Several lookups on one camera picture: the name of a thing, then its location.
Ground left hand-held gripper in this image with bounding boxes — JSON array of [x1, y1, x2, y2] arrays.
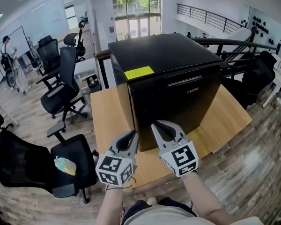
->
[[95, 130, 140, 188]]

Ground yellow sticker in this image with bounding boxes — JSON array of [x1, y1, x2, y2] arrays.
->
[[124, 66, 155, 81]]

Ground whiteboard on stand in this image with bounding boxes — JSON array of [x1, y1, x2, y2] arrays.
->
[[0, 26, 39, 64]]

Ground black balcony railing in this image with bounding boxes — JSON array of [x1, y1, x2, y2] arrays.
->
[[177, 3, 246, 35]]

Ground black curved stair railing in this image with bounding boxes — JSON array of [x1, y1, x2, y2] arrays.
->
[[191, 37, 281, 80]]

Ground person's dark shorts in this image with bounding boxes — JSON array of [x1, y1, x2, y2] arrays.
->
[[121, 196, 198, 222]]

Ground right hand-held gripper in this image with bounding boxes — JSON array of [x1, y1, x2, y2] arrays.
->
[[151, 120, 200, 179]]

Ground black office chair grey cushion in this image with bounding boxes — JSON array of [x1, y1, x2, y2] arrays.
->
[[39, 46, 89, 124]]

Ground grey floor fan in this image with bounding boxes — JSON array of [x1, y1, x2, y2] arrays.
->
[[5, 67, 17, 89]]

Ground black mini fridge body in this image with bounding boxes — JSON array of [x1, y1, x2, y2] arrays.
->
[[107, 33, 225, 132]]

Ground thin black cable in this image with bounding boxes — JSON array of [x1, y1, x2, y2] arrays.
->
[[105, 176, 137, 191]]

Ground black waste bin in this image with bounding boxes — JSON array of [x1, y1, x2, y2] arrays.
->
[[86, 74, 102, 94]]

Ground glass entrance doors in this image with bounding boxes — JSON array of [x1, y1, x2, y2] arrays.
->
[[112, 0, 162, 41]]

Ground black fridge door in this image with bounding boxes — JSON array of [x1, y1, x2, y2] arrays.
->
[[128, 62, 228, 152]]

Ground person's right forearm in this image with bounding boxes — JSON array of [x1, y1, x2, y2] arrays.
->
[[182, 171, 228, 221]]

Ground person's left forearm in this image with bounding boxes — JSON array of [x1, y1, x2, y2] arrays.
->
[[96, 187, 125, 225]]

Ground black mesh office chair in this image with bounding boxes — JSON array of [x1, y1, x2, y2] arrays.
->
[[36, 35, 62, 90], [0, 120, 99, 204]]

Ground black office chair with headrest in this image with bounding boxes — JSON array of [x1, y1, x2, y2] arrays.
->
[[63, 32, 86, 63]]

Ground group of black wall discs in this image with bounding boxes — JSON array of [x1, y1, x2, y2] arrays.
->
[[251, 15, 275, 45]]

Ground person's beige shirt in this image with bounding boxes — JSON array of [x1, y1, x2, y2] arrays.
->
[[127, 204, 266, 225]]

